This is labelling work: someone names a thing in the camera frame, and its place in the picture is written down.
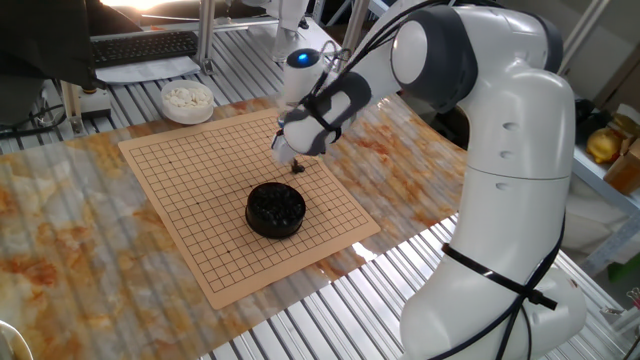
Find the white bowl of Go stones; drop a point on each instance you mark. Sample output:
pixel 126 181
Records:
pixel 187 116

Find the aluminium frame bar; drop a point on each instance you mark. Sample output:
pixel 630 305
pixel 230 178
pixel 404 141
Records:
pixel 205 35
pixel 355 22
pixel 72 107

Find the white paper sheet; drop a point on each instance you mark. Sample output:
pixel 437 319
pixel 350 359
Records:
pixel 150 70

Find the pale blue metal frame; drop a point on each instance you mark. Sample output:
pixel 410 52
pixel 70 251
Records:
pixel 610 195

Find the black Go stone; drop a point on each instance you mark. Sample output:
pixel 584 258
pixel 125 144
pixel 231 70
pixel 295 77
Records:
pixel 298 171

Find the white round rim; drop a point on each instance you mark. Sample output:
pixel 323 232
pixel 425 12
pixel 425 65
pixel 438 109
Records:
pixel 10 345

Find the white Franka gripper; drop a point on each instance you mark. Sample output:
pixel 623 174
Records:
pixel 282 152

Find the black computer keyboard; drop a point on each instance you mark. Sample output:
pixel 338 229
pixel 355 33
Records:
pixel 145 47

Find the yellow round object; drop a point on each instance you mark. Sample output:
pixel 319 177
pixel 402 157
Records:
pixel 602 145

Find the black box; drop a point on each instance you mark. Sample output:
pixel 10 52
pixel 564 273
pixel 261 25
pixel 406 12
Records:
pixel 452 127

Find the orange marble pattern mat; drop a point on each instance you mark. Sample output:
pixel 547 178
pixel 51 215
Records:
pixel 75 250

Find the black monitor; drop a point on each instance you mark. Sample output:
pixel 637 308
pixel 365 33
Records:
pixel 45 40

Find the white box with knob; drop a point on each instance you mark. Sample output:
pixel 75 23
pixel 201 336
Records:
pixel 95 102

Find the tan Go board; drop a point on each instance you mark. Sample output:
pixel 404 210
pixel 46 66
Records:
pixel 200 200

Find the black bowl of Go stones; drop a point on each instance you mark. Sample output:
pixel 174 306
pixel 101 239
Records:
pixel 275 225

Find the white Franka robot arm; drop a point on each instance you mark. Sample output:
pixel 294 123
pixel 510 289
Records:
pixel 515 175

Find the green object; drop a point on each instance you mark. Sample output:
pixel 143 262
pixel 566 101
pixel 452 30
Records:
pixel 625 267

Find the brown cardboard box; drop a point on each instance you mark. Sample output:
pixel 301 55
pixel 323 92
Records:
pixel 625 172

